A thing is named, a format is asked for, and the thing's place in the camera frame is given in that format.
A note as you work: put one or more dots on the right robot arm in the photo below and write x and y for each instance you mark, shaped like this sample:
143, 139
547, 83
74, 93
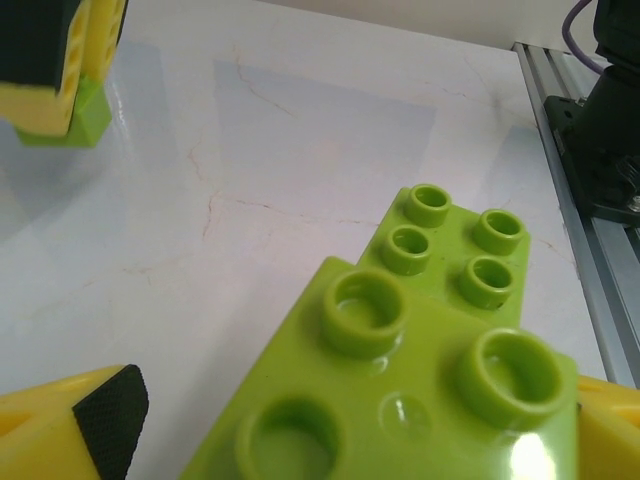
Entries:
615, 100

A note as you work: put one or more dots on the green square lego brick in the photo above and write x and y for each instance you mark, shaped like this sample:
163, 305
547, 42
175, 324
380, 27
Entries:
92, 120

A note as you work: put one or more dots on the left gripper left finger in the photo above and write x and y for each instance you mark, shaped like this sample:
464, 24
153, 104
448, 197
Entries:
40, 440

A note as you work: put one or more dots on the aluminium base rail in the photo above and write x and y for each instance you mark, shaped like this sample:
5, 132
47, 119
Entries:
610, 280

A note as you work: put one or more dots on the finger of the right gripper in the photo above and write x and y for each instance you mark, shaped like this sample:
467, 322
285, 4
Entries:
35, 50
106, 35

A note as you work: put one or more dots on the green long lego brick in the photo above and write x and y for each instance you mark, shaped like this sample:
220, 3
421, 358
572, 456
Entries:
425, 450
445, 250

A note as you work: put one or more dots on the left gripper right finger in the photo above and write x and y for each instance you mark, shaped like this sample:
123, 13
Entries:
610, 440

